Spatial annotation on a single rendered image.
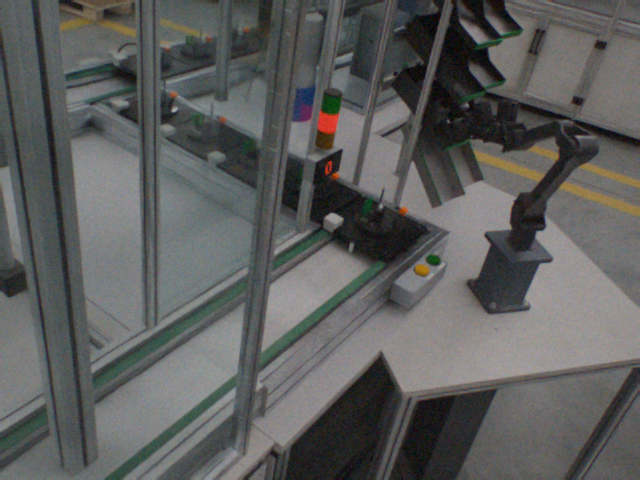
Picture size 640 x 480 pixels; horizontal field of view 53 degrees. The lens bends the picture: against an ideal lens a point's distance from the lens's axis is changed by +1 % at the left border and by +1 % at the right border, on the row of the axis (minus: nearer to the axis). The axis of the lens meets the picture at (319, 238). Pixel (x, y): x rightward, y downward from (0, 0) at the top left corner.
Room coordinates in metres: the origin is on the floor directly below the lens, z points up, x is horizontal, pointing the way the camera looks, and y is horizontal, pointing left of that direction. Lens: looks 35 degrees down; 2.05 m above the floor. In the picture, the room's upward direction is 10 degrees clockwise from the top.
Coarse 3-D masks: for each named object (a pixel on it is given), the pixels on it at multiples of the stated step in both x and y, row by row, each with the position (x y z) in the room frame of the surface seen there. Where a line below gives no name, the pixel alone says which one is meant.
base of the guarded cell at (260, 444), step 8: (256, 432) 0.89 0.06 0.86; (256, 440) 0.87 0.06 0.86; (264, 440) 0.88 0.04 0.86; (272, 440) 0.88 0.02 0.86; (248, 448) 0.85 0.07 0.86; (256, 448) 0.85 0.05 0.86; (264, 448) 0.86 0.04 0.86; (248, 456) 0.83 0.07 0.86; (256, 456) 0.83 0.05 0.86; (264, 456) 0.86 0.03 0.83; (240, 464) 0.81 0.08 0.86; (248, 464) 0.81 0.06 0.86; (256, 464) 0.84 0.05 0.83; (264, 464) 0.86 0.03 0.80; (232, 472) 0.79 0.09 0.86; (240, 472) 0.79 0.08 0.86; (248, 472) 0.81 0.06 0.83; (256, 472) 0.84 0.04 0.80; (264, 472) 0.86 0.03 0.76
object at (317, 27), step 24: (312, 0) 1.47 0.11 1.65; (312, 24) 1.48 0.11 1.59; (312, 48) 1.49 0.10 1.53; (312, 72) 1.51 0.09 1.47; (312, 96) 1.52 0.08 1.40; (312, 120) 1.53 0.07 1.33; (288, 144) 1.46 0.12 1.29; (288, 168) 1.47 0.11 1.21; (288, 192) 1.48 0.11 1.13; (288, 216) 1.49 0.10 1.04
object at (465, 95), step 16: (432, 16) 2.00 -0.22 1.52; (416, 32) 1.92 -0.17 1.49; (432, 32) 2.03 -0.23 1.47; (448, 32) 2.00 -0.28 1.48; (416, 48) 1.91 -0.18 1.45; (432, 48) 1.87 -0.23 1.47; (448, 48) 1.99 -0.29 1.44; (464, 48) 1.95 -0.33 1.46; (448, 64) 1.93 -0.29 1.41; (464, 64) 1.94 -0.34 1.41; (448, 80) 1.82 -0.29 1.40; (464, 80) 1.90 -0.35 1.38; (464, 96) 1.83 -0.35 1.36; (480, 96) 1.87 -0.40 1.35
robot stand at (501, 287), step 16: (496, 240) 1.54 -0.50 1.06; (496, 256) 1.51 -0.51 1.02; (512, 256) 1.47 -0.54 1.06; (528, 256) 1.49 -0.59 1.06; (544, 256) 1.50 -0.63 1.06; (480, 272) 1.55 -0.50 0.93; (496, 272) 1.49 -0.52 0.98; (512, 272) 1.47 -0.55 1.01; (528, 272) 1.49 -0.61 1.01; (480, 288) 1.53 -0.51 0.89; (496, 288) 1.48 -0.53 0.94; (512, 288) 1.48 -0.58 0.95; (528, 288) 1.50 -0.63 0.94; (496, 304) 1.47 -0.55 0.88; (512, 304) 1.49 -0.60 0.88; (528, 304) 1.51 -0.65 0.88
